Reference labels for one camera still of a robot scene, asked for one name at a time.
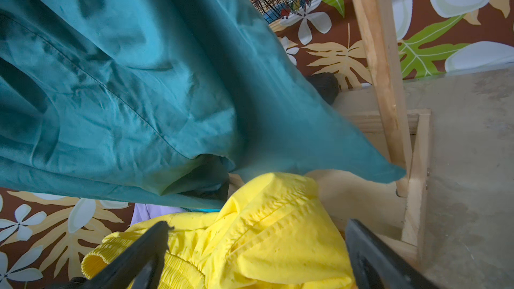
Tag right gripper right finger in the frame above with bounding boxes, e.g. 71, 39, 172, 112
345, 219, 438, 289

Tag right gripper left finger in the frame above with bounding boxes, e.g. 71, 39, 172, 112
47, 222, 173, 289

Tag purple shorts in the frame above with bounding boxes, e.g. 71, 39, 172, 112
130, 203, 187, 226

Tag yellow shorts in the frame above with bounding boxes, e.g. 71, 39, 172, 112
80, 171, 358, 289

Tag green shorts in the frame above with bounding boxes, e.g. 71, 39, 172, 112
1, 0, 406, 210

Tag teal plastic basket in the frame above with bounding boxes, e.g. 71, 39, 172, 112
182, 208, 220, 213

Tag wooden clothes rack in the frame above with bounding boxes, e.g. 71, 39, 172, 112
350, 0, 432, 268

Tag black tool case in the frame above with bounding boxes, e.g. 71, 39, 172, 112
306, 72, 340, 105

